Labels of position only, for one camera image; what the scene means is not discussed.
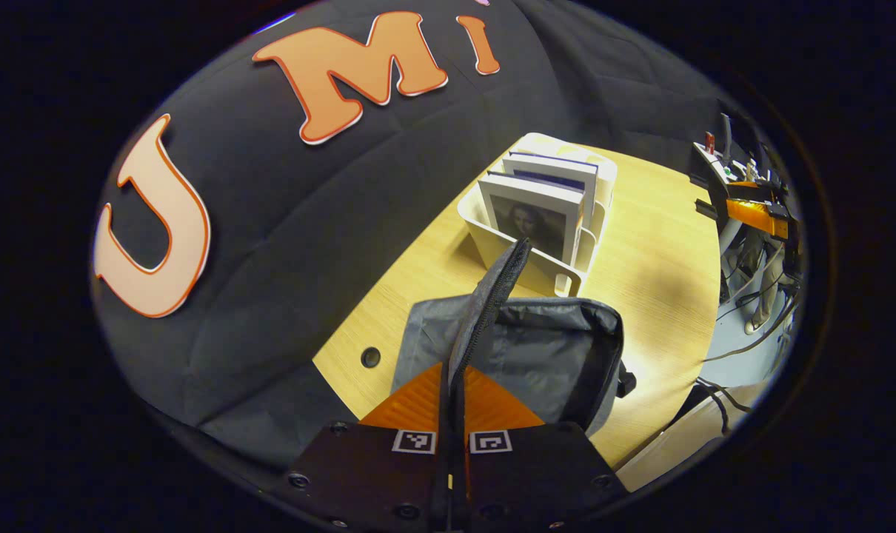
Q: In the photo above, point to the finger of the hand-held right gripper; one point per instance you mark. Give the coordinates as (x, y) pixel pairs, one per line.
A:
(755, 215)

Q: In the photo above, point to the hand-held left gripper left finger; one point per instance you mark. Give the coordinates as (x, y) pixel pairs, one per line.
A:
(374, 481)

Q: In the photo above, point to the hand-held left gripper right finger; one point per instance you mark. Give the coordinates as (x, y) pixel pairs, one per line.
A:
(537, 481)

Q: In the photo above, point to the grey schoolbag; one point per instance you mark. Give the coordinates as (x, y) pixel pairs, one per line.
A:
(544, 355)

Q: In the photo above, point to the night city cover book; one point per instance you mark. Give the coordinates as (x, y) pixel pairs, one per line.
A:
(566, 172)

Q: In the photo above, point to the portrait cover book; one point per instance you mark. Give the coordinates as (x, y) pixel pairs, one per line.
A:
(529, 222)

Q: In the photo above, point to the cream plastic bookshelf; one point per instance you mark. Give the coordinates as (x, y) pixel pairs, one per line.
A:
(477, 237)

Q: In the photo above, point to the white power strip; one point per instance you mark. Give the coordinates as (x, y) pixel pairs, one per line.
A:
(714, 159)

